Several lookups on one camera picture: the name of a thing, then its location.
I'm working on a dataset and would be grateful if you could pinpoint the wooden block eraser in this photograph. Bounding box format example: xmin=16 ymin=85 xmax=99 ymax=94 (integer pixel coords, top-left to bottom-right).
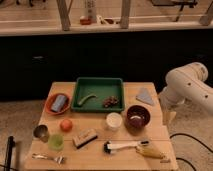
xmin=73 ymin=129 xmax=98 ymax=149

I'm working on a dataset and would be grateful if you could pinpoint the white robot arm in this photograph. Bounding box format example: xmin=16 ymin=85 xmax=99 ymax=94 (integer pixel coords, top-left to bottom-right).
xmin=159 ymin=62 xmax=213 ymax=115

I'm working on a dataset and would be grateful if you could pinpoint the green plastic tray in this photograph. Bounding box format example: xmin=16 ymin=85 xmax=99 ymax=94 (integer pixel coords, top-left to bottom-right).
xmin=71 ymin=77 xmax=125 ymax=113

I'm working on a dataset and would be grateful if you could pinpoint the bunch of dark grapes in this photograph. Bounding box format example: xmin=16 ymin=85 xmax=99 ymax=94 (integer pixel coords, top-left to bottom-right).
xmin=103 ymin=96 xmax=119 ymax=108

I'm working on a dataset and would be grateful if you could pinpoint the green bean pod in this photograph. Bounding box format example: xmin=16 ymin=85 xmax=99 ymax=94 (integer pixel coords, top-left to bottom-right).
xmin=78 ymin=94 xmax=97 ymax=106

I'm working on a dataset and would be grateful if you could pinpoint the white cup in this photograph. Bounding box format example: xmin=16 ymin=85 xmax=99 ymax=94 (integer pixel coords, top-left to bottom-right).
xmin=106 ymin=112 xmax=122 ymax=131

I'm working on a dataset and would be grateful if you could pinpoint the grey triangular cloth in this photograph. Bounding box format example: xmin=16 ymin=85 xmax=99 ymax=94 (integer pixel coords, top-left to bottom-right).
xmin=136 ymin=88 xmax=154 ymax=106

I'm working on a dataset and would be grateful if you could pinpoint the dark red bowl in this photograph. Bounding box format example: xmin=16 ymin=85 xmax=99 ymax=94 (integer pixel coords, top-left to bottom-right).
xmin=126 ymin=105 xmax=151 ymax=129

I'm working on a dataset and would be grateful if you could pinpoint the grey-blue can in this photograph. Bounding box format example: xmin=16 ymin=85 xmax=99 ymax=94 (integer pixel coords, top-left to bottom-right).
xmin=51 ymin=95 xmax=67 ymax=112

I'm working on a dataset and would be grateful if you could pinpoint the orange fruit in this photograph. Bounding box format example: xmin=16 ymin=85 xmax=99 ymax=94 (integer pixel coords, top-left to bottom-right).
xmin=60 ymin=119 xmax=73 ymax=132

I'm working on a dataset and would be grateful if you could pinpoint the orange plastic bowl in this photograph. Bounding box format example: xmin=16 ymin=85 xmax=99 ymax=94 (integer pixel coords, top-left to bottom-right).
xmin=44 ymin=93 xmax=70 ymax=115

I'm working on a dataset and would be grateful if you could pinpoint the wooden table clamp block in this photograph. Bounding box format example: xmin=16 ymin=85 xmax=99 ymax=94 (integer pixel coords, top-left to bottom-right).
xmin=163 ymin=111 xmax=176 ymax=125

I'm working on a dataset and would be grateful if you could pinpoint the red bowl on shelf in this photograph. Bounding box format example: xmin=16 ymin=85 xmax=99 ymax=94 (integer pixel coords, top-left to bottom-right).
xmin=80 ymin=18 xmax=92 ymax=25

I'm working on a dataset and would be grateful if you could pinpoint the yellow banana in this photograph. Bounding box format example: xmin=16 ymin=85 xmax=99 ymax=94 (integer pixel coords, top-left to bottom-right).
xmin=136 ymin=146 xmax=165 ymax=159

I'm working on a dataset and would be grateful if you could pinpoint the green plastic cup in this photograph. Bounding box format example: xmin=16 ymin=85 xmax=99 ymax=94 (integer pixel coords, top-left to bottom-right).
xmin=48 ymin=134 xmax=63 ymax=151

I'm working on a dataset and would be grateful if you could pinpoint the metal cup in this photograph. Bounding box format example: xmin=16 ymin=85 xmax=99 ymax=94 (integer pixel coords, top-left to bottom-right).
xmin=33 ymin=125 xmax=49 ymax=143

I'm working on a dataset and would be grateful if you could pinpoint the white bottle on shelf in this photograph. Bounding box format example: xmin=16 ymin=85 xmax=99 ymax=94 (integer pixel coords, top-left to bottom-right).
xmin=85 ymin=0 xmax=97 ymax=23

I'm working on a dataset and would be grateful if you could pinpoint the metal fork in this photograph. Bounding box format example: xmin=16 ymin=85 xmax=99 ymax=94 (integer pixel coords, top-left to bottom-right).
xmin=32 ymin=154 xmax=65 ymax=164

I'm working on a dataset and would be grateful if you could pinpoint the black pole stand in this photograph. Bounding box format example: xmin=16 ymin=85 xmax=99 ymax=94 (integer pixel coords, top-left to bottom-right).
xmin=4 ymin=136 xmax=15 ymax=171

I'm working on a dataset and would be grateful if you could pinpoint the white handled black brush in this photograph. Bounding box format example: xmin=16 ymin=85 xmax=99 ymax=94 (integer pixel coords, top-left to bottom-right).
xmin=103 ymin=141 xmax=149 ymax=154

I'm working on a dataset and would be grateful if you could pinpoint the black cable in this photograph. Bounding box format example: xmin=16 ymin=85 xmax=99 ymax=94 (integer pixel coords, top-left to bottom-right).
xmin=169 ymin=132 xmax=213 ymax=171

